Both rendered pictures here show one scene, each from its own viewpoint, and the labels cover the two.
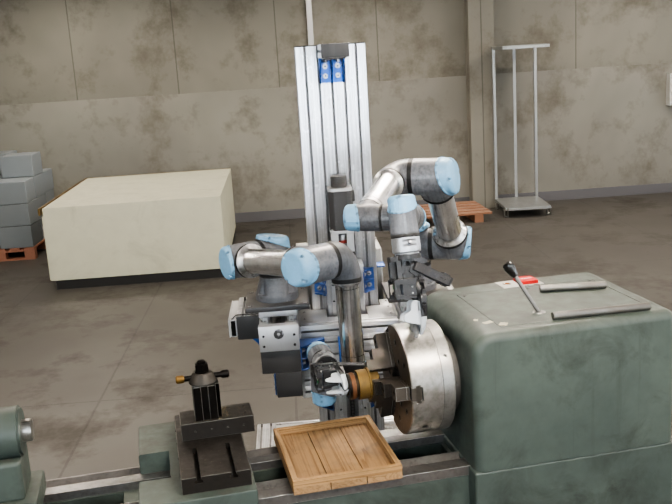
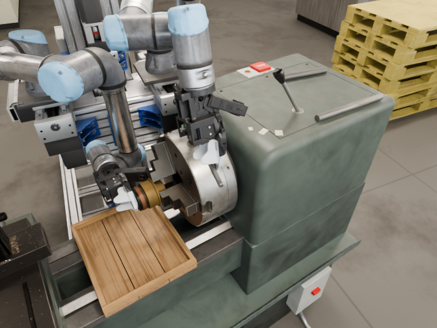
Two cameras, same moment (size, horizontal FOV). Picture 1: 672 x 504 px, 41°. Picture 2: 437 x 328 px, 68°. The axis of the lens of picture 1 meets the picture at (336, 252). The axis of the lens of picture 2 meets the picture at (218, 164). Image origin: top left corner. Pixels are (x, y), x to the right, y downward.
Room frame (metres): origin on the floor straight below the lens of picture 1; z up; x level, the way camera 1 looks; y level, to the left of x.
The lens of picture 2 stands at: (1.66, 0.01, 1.80)
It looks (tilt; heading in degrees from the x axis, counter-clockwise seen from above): 40 degrees down; 338
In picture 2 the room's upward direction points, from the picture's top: straight up
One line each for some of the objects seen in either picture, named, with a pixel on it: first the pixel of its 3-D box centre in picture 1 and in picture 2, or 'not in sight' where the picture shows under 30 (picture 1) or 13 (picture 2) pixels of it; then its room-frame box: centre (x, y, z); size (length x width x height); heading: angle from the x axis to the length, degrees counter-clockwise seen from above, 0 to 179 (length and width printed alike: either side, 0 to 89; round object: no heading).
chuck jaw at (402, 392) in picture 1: (396, 389); (184, 200); (2.32, -0.14, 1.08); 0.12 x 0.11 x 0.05; 12
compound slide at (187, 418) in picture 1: (216, 421); (8, 254); (2.39, 0.37, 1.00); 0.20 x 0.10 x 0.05; 102
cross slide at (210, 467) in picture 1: (210, 447); (7, 285); (2.32, 0.38, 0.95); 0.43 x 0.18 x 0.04; 12
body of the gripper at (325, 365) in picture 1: (327, 373); (112, 181); (2.49, 0.05, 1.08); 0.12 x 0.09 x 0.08; 11
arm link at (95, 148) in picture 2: (320, 357); (100, 155); (2.64, 0.07, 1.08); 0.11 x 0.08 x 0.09; 11
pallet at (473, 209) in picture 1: (432, 214); not in sight; (10.29, -1.16, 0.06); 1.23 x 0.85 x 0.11; 92
